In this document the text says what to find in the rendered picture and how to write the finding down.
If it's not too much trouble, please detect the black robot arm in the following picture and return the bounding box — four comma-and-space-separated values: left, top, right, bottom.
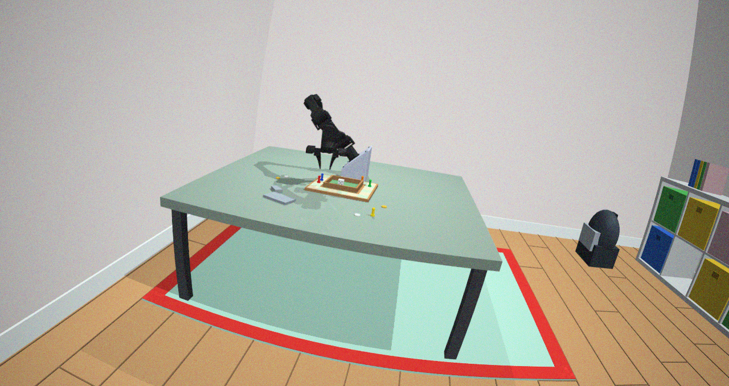
304, 94, 359, 162

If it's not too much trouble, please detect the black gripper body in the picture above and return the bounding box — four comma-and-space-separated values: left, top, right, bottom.
306, 136, 347, 157

